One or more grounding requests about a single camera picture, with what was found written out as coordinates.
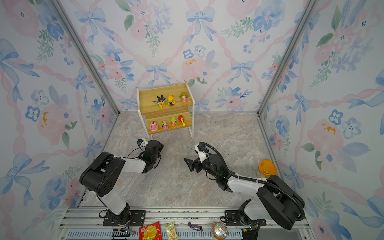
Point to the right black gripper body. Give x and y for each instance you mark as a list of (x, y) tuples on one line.
[(207, 167)]

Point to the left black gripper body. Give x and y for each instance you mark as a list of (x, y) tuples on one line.
[(160, 149)]

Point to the pink bear donut toy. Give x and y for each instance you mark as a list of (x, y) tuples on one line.
[(153, 126)]

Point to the pink toy car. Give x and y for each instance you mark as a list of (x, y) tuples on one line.
[(165, 126)]

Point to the green orange toy truck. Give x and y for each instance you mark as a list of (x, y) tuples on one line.
[(173, 121)]

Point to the red yellow toy excavator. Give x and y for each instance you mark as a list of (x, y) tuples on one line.
[(182, 121)]

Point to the black yellow shark toy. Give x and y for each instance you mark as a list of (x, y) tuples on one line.
[(161, 101)]

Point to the yellow figure toy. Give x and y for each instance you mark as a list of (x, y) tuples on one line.
[(171, 100)]

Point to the olive hair doll head toy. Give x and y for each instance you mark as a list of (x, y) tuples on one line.
[(184, 97)]

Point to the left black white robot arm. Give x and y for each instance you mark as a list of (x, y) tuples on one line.
[(102, 174)]

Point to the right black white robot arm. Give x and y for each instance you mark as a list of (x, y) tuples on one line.
[(278, 201)]

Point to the orange lid plastic cup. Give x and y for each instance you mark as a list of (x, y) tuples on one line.
[(266, 169)]

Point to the purple wrapped candy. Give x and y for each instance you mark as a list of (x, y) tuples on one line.
[(195, 227)]

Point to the silver drink can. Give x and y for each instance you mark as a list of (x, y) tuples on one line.
[(219, 231)]

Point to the green snack packet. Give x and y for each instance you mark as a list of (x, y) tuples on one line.
[(171, 231)]

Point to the red snack packet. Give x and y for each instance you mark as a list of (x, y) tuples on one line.
[(150, 232)]

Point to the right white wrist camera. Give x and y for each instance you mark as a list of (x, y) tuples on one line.
[(202, 152)]

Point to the white frame wooden two-tier shelf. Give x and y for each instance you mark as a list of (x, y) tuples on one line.
[(149, 111)]

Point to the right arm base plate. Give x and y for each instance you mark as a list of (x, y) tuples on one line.
[(236, 218)]

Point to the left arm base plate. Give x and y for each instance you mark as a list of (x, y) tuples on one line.
[(132, 218)]

